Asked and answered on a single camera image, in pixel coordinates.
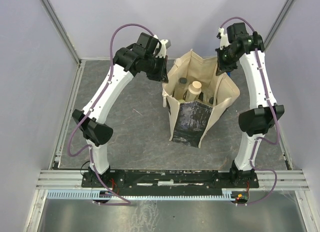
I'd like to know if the clear square bottle back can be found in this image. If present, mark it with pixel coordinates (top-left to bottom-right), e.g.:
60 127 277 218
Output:
208 97 215 105

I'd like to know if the aluminium front rail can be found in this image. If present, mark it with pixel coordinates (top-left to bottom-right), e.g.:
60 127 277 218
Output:
36 170 310 191

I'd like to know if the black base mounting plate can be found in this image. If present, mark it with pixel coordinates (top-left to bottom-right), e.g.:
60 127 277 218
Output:
81 168 260 196

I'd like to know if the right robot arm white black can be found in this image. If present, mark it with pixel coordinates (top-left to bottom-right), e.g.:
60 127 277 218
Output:
213 22 285 188

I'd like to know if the beige jar wide lid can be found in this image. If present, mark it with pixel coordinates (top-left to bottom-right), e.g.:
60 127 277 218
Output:
185 81 202 102

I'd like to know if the light blue cable duct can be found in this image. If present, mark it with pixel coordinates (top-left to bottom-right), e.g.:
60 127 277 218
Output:
47 186 237 201

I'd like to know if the right aluminium frame post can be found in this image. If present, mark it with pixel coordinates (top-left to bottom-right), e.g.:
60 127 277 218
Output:
255 0 296 50

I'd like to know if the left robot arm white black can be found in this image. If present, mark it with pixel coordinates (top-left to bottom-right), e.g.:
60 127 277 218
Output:
72 32 171 187

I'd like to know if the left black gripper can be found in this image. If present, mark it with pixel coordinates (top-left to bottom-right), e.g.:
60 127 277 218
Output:
143 53 170 83

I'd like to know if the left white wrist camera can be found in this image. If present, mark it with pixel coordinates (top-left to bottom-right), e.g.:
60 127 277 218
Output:
153 34 171 58

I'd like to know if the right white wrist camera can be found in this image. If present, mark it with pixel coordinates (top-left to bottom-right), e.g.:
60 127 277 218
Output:
216 27 230 50

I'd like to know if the left aluminium frame post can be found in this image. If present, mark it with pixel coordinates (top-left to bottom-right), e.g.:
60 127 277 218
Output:
35 0 83 65

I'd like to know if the aluminium frame post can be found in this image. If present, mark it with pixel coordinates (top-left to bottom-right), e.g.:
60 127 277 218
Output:
35 0 83 65
255 0 296 50

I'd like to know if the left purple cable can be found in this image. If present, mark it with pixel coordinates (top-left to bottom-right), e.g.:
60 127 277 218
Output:
68 23 133 206

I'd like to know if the small circuit board red led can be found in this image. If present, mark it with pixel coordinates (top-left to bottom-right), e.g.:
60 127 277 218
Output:
235 193 249 203

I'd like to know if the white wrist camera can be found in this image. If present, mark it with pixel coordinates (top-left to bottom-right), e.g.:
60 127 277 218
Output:
153 34 171 58
216 27 230 50

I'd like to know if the beige canvas tote bag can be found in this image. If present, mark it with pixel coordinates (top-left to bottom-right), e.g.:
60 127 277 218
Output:
162 50 240 148

